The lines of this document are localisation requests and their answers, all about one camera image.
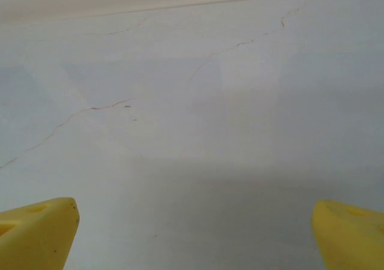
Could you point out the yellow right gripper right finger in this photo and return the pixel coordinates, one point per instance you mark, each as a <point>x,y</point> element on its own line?
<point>351,240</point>

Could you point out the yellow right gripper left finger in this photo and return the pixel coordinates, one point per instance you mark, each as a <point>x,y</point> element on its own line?
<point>33,237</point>

